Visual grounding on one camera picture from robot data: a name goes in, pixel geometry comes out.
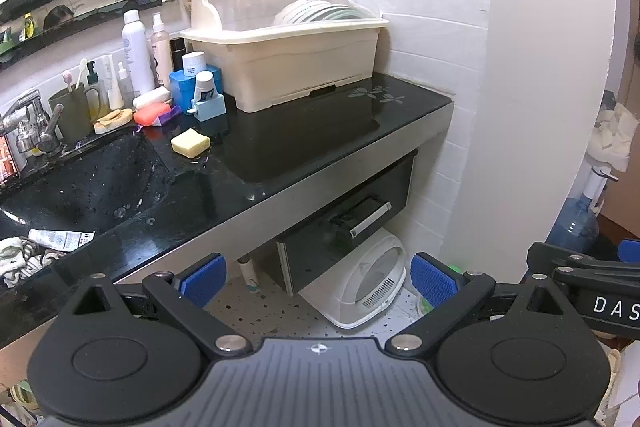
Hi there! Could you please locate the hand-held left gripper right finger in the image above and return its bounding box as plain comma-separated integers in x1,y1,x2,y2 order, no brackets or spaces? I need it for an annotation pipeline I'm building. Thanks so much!
384,252,568,355

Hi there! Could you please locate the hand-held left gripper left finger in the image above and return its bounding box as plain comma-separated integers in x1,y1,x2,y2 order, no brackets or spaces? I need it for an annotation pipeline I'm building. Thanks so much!
65,253,253,356

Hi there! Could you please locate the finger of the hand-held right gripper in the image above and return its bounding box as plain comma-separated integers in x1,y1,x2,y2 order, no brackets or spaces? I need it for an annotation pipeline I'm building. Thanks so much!
618,238,640,263
526,241,640,292

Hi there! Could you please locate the black drawer with silver handle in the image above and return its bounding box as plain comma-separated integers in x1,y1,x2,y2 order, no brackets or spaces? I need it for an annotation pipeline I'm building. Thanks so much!
276,152,418,297

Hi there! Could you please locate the green capped bottle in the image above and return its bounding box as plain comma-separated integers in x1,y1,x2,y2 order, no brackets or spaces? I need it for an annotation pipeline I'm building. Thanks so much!
417,263,465,314

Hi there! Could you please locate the blue water jug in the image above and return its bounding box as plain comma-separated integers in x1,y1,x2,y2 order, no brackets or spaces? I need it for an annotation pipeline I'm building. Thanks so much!
545,194,601,258

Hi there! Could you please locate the white drain pipe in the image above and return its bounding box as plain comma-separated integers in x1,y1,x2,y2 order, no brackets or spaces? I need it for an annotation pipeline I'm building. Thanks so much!
238,257,261,294

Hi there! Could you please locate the white water jug pump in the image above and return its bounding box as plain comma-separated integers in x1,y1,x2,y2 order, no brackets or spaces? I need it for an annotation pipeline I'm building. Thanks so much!
577,166,620,214

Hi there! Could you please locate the white cat litter box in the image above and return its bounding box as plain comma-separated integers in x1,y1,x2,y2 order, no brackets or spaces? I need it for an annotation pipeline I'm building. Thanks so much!
298,228,407,329

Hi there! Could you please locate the white crumpled bag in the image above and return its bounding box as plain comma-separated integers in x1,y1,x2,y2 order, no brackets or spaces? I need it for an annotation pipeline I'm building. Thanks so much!
587,102,640,172

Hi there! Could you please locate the yellow soap bar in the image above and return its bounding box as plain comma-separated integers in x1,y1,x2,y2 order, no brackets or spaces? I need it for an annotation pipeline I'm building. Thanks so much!
171,129,211,158

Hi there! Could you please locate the flat white toothpaste tube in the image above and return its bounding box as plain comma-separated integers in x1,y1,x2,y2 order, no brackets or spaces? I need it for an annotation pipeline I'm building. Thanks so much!
27,228,96,252

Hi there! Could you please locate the black sink basin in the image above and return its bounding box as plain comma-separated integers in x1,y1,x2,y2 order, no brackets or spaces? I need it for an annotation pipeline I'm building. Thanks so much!
0,132,174,238

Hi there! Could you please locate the purple soap dish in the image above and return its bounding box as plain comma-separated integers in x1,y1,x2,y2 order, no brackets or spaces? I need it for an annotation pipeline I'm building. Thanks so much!
152,106,182,128

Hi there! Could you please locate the light blue box with tube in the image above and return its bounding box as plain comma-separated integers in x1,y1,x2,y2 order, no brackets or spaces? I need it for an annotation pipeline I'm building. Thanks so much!
189,94,227,122

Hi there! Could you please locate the orange soap case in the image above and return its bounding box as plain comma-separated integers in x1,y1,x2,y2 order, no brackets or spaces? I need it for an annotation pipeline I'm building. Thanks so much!
133,103,172,126

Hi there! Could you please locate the wooden soap dish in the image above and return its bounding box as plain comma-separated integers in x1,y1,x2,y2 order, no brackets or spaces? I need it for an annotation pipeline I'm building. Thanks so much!
94,108,135,136

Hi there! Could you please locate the patterned white cloth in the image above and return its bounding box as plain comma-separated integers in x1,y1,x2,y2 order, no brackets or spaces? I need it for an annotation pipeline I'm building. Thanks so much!
0,236,67,290

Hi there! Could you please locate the white soap bar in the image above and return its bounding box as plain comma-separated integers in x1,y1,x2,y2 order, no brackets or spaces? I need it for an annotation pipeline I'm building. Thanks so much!
132,87,172,110

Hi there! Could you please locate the dark green mug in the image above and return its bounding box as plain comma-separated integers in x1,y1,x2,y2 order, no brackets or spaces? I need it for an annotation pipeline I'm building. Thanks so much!
48,87,101,142

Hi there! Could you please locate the small white dropper bottle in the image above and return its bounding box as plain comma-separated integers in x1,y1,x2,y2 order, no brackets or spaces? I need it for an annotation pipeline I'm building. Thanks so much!
117,63,135,104

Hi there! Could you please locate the white jar with blue label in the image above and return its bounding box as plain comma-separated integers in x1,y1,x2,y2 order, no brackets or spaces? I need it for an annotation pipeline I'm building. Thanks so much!
181,52,207,78

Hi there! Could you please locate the white cosmetic tube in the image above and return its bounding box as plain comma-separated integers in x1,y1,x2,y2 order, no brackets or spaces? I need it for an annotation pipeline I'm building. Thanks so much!
100,54,124,110

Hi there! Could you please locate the pale pink spray bottle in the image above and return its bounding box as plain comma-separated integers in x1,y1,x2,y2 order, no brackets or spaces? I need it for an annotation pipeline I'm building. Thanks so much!
151,12,174,88

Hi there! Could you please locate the white spray bottle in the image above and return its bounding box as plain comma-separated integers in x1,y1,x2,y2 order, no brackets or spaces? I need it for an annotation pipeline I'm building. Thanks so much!
122,9,156,98

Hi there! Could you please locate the metal faucet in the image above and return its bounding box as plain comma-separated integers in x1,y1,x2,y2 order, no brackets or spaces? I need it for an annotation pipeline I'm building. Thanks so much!
0,89,66,158

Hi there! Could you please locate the beige dish rack box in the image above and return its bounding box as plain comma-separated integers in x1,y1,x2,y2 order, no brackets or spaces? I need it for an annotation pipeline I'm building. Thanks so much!
180,0,390,112

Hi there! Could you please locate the stack of white plates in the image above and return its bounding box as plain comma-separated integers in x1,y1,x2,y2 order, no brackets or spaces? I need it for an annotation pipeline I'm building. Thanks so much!
272,0,368,28

